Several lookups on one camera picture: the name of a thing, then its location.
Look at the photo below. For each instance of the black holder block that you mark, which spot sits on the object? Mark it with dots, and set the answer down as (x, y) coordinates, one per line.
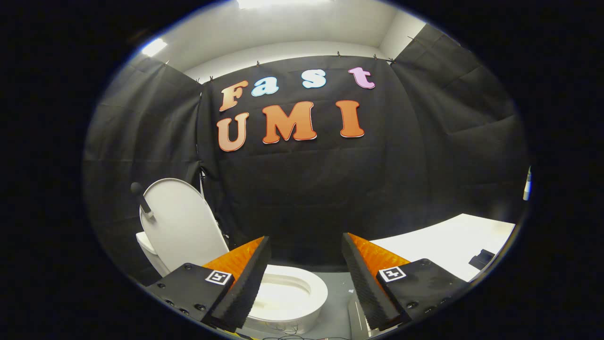
(482, 259)

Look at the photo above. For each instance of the black backdrop cloth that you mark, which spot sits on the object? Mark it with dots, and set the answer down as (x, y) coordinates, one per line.
(306, 189)

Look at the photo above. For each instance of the white and blue bottle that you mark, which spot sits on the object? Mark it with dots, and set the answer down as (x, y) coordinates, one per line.
(527, 186)

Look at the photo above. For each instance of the white toilet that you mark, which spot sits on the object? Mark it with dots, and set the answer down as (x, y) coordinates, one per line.
(288, 293)

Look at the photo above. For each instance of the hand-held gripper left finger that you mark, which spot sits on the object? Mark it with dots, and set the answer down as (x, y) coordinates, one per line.
(245, 283)

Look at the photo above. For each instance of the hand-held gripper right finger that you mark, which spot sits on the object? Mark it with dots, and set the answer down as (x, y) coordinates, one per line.
(363, 283)

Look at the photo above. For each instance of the small ceiling light panel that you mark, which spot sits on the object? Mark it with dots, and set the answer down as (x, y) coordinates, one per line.
(154, 47)

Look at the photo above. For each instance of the large ceiling light panel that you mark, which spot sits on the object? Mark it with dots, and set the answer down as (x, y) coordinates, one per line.
(278, 3)

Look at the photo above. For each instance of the white drawer cabinet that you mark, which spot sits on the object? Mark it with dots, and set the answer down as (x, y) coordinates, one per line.
(448, 241)

